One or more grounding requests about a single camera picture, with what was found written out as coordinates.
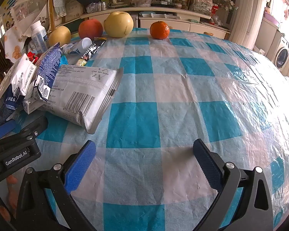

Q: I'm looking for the orange tangerine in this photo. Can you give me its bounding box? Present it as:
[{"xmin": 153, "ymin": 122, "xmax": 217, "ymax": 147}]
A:
[{"xmin": 150, "ymin": 21, "xmax": 170, "ymax": 39}]

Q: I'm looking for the blue white checkered tablecloth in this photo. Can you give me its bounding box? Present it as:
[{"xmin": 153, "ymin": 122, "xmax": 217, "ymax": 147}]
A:
[{"xmin": 5, "ymin": 28, "xmax": 289, "ymax": 231}]

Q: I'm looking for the small white carton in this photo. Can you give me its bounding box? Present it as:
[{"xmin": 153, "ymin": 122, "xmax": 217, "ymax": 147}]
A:
[{"xmin": 23, "ymin": 99, "xmax": 47, "ymax": 115}]

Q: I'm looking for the white food cover dome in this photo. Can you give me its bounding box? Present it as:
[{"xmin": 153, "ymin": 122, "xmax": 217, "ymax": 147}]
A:
[{"xmin": 11, "ymin": 0, "xmax": 49, "ymax": 25}]

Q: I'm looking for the yellow pear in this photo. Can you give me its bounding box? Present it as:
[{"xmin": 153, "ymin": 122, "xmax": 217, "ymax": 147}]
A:
[
  {"xmin": 49, "ymin": 26, "xmax": 72, "ymax": 47},
  {"xmin": 104, "ymin": 11, "xmax": 134, "ymax": 38}
]

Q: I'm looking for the grey tissue pack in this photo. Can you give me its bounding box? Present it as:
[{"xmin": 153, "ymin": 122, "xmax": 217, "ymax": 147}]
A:
[{"xmin": 40, "ymin": 65, "xmax": 124, "ymax": 135}]

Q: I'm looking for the white milk bottle blue label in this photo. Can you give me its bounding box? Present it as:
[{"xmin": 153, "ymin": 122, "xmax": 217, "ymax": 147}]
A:
[{"xmin": 30, "ymin": 20, "xmax": 50, "ymax": 53}]

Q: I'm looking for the dark oreo packet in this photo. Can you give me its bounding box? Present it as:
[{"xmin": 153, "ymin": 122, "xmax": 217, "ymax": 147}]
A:
[{"xmin": 75, "ymin": 40, "xmax": 107, "ymax": 66}]

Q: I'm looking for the white round snack packet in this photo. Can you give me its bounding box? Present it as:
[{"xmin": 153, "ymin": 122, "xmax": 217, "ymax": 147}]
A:
[{"xmin": 62, "ymin": 38, "xmax": 92, "ymax": 55}]

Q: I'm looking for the orange print white tablecloth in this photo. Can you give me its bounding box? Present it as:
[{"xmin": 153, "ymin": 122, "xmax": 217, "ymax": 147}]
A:
[{"xmin": 2, "ymin": 17, "xmax": 36, "ymax": 59}]

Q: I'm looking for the cream TV cabinet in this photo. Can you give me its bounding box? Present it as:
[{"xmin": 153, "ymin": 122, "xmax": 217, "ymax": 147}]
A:
[{"xmin": 81, "ymin": 6, "xmax": 232, "ymax": 38}]

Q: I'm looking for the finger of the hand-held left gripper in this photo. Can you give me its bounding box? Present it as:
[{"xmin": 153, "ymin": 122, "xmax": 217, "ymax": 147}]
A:
[
  {"xmin": 13, "ymin": 115, "xmax": 49, "ymax": 143},
  {"xmin": 0, "ymin": 119, "xmax": 18, "ymax": 141}
]

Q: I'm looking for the washing machine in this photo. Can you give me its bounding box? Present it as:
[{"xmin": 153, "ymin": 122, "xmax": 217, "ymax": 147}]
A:
[{"xmin": 275, "ymin": 35, "xmax": 289, "ymax": 69}]

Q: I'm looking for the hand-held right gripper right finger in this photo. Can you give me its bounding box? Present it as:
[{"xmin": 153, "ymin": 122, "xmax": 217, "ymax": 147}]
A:
[{"xmin": 193, "ymin": 138, "xmax": 274, "ymax": 231}]

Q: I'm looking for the wooden chair with cloth cover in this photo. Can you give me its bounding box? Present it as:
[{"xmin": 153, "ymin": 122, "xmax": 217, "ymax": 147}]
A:
[{"xmin": 48, "ymin": 0, "xmax": 68, "ymax": 33}]

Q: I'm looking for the black tray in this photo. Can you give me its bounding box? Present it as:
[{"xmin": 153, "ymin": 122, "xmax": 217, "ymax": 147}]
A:
[{"xmin": 151, "ymin": 1, "xmax": 176, "ymax": 7}]

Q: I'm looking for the white paper bag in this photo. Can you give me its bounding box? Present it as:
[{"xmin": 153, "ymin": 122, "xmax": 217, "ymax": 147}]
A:
[{"xmin": 11, "ymin": 54, "xmax": 38, "ymax": 97}]

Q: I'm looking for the red apple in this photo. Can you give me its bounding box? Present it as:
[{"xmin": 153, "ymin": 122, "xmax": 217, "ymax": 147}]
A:
[{"xmin": 78, "ymin": 18, "xmax": 104, "ymax": 39}]

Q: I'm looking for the red snack packet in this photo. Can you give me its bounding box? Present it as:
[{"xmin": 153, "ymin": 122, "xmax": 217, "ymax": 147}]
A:
[{"xmin": 26, "ymin": 52, "xmax": 42, "ymax": 62}]

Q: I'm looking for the printed white plastic bag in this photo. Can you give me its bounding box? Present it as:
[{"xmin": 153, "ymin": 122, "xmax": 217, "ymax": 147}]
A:
[{"xmin": 191, "ymin": 0, "xmax": 213, "ymax": 15}]

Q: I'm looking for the white curtain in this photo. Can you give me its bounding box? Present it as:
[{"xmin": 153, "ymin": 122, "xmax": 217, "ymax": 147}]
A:
[{"xmin": 229, "ymin": 0, "xmax": 271, "ymax": 51}]

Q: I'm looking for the blue and white plastic bag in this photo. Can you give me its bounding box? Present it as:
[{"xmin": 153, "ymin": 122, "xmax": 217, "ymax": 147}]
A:
[{"xmin": 0, "ymin": 76, "xmax": 24, "ymax": 127}]

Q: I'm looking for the cardboard box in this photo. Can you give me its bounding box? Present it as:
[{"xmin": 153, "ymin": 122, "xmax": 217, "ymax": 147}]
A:
[{"xmin": 65, "ymin": 0, "xmax": 85, "ymax": 23}]

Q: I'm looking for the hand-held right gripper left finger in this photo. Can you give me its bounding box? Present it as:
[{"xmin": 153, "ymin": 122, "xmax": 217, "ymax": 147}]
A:
[{"xmin": 16, "ymin": 140, "xmax": 98, "ymax": 231}]

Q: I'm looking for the blue dotted snack bag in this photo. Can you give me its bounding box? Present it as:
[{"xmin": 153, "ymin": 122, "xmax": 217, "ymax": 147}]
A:
[{"xmin": 34, "ymin": 42, "xmax": 63, "ymax": 103}]

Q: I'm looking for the red ornament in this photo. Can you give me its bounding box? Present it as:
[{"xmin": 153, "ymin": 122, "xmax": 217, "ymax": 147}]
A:
[{"xmin": 211, "ymin": 5, "xmax": 219, "ymax": 26}]

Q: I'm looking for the pack of glass jars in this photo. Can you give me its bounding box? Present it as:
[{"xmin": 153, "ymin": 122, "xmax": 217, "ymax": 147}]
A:
[{"xmin": 87, "ymin": 2, "xmax": 109, "ymax": 14}]

